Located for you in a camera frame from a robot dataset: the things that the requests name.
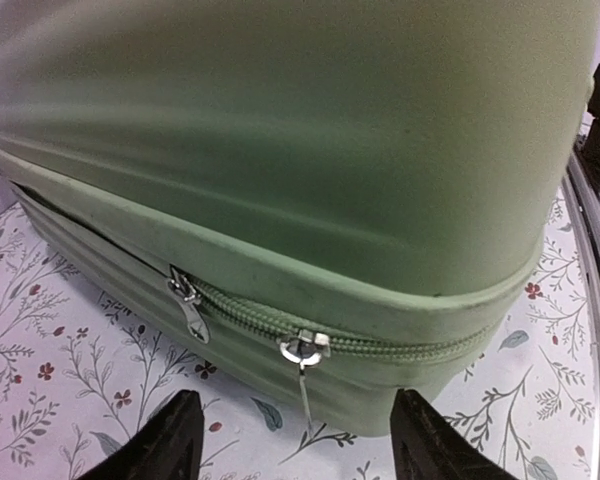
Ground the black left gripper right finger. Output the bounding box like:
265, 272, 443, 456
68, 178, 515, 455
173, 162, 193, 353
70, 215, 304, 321
390, 389, 513, 480

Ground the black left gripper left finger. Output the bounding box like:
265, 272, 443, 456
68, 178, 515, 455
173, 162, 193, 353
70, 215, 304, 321
79, 390, 205, 480

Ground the green hard-shell suitcase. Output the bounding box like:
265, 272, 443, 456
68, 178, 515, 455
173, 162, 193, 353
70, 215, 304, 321
0, 1, 600, 436

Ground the floral white table mat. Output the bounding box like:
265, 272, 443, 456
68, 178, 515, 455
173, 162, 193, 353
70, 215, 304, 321
0, 196, 600, 479

